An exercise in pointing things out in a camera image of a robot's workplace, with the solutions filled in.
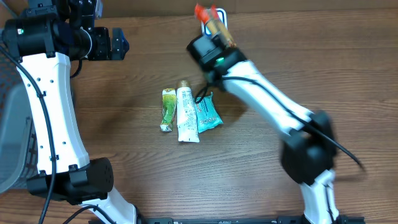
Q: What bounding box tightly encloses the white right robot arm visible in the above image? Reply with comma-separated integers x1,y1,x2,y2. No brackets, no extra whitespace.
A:
187,35,339,223

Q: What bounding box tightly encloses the grey plastic mesh basket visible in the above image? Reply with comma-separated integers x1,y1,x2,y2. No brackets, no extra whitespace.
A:
0,52,75,195

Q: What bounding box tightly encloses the teal wet wipes pack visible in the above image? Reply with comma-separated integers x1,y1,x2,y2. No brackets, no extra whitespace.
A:
195,93,223,133

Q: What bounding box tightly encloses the orange spaghetti pack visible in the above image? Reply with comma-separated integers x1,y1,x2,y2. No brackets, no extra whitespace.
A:
194,3,236,48

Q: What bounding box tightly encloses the brown cardboard backboard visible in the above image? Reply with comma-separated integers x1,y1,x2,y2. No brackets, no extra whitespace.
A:
0,0,398,19

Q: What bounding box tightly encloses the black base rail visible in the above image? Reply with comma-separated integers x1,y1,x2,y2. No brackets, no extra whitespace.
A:
88,216,364,224

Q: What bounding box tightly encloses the green yellow sachet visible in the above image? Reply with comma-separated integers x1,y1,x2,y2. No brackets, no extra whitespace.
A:
160,88,177,132

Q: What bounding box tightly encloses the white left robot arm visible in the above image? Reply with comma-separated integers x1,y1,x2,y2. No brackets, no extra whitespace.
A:
1,0,144,224

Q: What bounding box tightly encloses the white tube gold cap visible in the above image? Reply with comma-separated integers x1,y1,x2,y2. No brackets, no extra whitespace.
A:
177,80,200,143

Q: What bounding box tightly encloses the white barcode scanner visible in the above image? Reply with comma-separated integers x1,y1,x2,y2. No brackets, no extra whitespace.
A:
201,7,228,37

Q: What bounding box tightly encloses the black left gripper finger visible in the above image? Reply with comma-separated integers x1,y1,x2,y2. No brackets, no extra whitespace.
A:
112,27,129,47
111,46,129,60

